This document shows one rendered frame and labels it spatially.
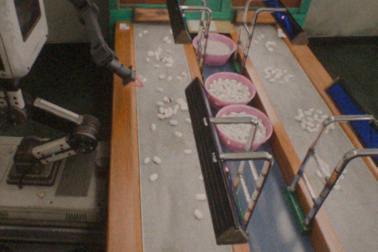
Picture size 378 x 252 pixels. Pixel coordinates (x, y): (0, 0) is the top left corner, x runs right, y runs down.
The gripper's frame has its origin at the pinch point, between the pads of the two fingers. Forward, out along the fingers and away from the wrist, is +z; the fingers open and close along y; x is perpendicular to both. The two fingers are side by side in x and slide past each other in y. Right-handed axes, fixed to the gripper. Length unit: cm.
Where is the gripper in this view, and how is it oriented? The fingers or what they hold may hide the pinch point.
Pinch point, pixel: (142, 85)
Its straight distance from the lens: 165.8
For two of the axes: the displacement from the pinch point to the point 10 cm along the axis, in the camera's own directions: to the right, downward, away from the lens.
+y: -0.9, -6.6, 7.5
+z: 7.1, 4.9, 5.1
